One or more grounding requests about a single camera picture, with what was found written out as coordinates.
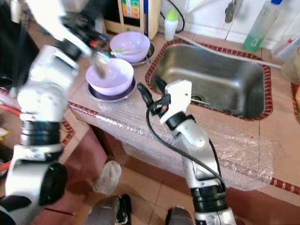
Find large purple plastic bowl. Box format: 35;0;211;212
109;31;151;64

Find small purple plastic bowl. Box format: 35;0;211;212
85;59;135;96

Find small white green-capped bottle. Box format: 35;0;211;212
164;8;179;41

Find grey robot foot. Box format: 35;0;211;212
165;205;193;225
84;194;132;225

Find crumpled clear plastic bag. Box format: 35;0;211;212
93;160;122;195

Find grey robot left foot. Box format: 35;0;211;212
84;194;132;225

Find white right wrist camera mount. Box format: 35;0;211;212
159;80;193;125

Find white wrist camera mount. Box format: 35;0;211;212
26;0;83;43
159;80;193;125

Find stainless steel sink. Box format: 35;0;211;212
148;42;268;118

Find grey robot right foot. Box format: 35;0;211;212
165;205;193;225

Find black power cord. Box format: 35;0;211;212
162;0;183;33

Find black kettle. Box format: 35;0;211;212
0;2;40;87

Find metal spoon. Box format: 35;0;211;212
91;47;113;79

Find yellowish lidded jar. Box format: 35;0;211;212
281;49;300;85

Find cream water ionizer appliance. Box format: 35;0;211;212
98;0;162;39

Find blue-capped green dish soap bottle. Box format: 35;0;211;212
242;0;283;52

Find clear plastic container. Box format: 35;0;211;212
274;35;300;61

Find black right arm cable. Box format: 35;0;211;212
145;103;226;188

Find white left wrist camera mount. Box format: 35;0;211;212
26;0;83;43

